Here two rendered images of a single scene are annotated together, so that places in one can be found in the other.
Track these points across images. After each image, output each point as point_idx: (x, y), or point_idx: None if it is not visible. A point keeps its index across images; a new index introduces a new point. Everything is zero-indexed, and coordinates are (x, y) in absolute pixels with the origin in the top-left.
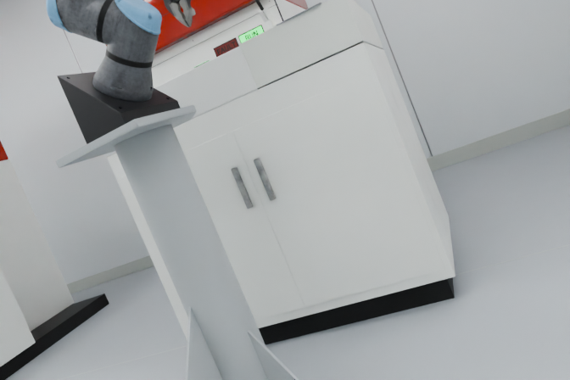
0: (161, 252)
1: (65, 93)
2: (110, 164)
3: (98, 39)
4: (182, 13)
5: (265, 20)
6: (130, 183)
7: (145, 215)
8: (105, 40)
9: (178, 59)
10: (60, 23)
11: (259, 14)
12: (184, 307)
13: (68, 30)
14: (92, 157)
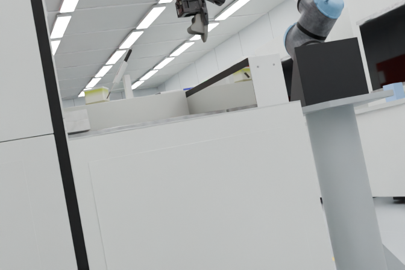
0: (372, 195)
1: (360, 52)
2: (301, 111)
3: (326, 37)
4: (195, 25)
5: (122, 72)
6: (359, 136)
7: (365, 163)
8: (324, 41)
9: None
10: (340, 14)
11: (123, 64)
12: (382, 245)
13: (335, 17)
14: (361, 101)
